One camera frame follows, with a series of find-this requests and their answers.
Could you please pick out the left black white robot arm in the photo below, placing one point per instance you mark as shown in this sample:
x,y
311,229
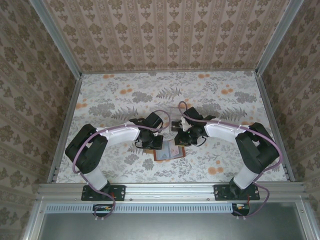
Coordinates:
x,y
120,133

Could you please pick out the aluminium mounting rail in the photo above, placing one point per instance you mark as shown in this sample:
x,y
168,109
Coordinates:
x,y
170,191

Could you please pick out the aluminium frame bar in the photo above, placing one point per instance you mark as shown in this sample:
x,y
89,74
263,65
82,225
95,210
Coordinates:
x,y
32,222
303,220

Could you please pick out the floral patterned table cover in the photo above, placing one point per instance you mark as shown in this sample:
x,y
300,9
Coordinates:
x,y
112,87

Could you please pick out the brown leather card holder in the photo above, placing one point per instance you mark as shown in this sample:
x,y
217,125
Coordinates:
x,y
183,152

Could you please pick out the aluminium upright frame post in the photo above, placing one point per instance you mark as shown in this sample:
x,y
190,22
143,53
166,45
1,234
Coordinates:
x,y
60,40
277,37

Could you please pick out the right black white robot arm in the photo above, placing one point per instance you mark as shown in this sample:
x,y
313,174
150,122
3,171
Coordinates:
x,y
220,131

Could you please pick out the grey steel sheet panel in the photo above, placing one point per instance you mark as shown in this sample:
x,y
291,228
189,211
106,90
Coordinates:
x,y
170,227

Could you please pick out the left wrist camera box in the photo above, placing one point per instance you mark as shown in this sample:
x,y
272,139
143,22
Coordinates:
x,y
141,143

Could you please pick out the black connector board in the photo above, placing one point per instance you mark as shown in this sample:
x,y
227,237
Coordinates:
x,y
241,208
102,209

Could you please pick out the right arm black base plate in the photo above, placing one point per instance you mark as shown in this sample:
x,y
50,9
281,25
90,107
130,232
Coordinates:
x,y
221,192

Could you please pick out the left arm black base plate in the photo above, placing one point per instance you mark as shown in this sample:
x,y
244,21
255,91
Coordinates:
x,y
120,192

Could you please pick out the pale printed plastic card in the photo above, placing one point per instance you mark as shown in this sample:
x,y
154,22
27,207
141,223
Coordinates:
x,y
177,152

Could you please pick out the aluminium side rail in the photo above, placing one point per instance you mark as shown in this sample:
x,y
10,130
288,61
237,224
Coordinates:
x,y
72,105
267,105

